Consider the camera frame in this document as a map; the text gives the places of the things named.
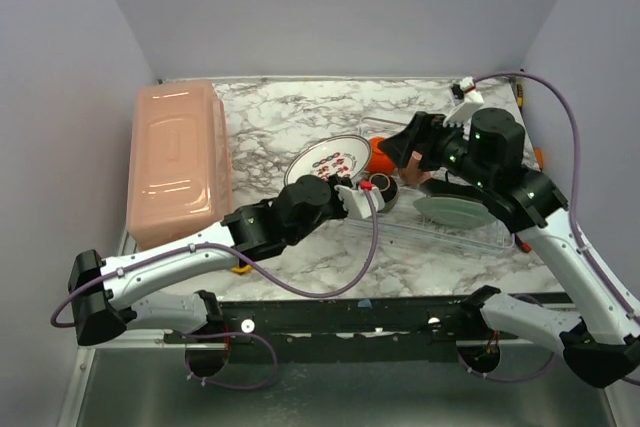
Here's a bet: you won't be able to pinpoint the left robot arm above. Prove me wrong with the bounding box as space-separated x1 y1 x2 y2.
68 175 352 346

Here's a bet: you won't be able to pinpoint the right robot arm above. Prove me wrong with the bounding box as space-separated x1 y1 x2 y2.
379 108 639 388

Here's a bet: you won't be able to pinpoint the red black utensil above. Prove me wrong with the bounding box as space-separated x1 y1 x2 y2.
516 239 531 253

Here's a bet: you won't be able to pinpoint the beige bowl dark rim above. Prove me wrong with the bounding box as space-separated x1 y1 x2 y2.
368 173 399 212

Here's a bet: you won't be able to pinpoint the orange bowl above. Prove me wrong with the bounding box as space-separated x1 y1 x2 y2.
366 137 396 176

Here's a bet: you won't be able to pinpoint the yellow black tool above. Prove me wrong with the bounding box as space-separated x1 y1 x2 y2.
515 82 524 109

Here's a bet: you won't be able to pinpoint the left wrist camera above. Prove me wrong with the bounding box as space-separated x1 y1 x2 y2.
340 181 384 220

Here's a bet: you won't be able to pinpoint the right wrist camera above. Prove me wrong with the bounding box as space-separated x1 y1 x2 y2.
443 77 484 127

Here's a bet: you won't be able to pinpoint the white plate red characters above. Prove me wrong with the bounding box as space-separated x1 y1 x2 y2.
284 134 372 185

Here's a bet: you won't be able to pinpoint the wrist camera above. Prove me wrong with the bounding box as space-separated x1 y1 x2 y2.
443 77 484 127
340 181 384 220

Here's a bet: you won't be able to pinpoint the pink floral mug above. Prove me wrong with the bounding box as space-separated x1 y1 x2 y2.
398 151 431 187

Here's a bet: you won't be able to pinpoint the pink plastic storage box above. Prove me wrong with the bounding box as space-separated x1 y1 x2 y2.
126 80 233 250

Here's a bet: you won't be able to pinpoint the clear dish rack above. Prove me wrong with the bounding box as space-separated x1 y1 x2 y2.
363 172 515 253

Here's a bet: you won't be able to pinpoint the mint floral round plate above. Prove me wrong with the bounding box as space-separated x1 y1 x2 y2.
413 196 496 229

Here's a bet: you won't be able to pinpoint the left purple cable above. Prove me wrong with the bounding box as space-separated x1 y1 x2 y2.
50 181 380 331

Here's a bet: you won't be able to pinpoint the teal square plate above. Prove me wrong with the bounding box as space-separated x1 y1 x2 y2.
418 178 484 202

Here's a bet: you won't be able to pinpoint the orange clip on wall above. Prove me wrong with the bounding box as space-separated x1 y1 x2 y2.
534 147 544 170

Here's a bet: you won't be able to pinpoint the black mounting rail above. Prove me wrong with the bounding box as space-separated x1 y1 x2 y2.
164 294 521 363

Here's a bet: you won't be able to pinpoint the yellow tape measure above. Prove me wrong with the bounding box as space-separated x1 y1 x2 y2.
231 265 253 275

